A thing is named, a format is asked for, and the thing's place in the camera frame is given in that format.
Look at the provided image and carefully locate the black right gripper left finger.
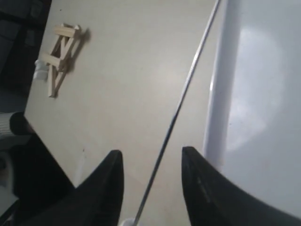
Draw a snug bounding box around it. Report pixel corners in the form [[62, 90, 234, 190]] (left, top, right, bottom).
[[20, 150, 124, 226]]

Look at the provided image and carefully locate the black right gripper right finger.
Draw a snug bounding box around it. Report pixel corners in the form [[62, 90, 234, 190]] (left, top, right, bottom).
[[182, 146, 301, 226]]

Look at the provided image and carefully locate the thin metal skewer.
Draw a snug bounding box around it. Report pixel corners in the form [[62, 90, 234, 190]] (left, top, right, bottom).
[[131, 0, 221, 226]]

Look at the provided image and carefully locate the white plastic tray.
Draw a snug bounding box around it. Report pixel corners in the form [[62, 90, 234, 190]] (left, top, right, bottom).
[[204, 0, 301, 216]]

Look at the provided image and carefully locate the wooden stick frame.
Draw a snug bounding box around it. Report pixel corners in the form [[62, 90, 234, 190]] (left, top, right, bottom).
[[41, 24, 81, 97]]

